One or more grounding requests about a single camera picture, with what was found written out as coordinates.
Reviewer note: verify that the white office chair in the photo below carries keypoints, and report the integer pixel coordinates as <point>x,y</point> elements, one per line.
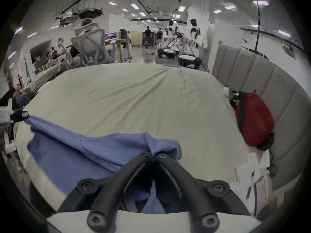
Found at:
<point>90,45</point>

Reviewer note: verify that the white humanoid robot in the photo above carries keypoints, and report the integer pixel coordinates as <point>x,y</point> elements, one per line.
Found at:
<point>170,39</point>
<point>193,42</point>

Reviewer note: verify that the pile of white papers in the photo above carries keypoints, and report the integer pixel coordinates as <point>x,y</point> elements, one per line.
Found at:
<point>252,176</point>

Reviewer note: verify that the blue shirt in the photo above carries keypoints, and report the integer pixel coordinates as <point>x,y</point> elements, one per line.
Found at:
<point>73,159</point>

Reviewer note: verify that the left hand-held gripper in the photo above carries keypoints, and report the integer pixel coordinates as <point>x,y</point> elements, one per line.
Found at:
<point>5,115</point>

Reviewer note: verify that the group of people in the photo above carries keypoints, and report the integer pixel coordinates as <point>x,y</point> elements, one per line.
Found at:
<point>47,57</point>

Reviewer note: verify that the bed with beige sheet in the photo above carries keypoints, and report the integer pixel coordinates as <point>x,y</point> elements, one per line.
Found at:
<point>145,101</point>

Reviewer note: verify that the grey padded headboard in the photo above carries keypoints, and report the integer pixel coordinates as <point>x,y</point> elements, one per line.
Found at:
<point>279,93</point>

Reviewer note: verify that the wooden table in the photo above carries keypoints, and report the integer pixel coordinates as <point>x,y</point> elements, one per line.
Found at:
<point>122,46</point>

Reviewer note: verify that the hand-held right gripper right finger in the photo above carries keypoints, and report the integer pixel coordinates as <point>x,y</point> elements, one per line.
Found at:
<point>179,178</point>

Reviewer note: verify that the red bag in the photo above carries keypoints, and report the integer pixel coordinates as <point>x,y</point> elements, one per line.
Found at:
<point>255,120</point>

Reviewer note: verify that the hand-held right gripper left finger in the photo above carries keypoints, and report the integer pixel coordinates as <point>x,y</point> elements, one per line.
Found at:
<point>126,178</point>

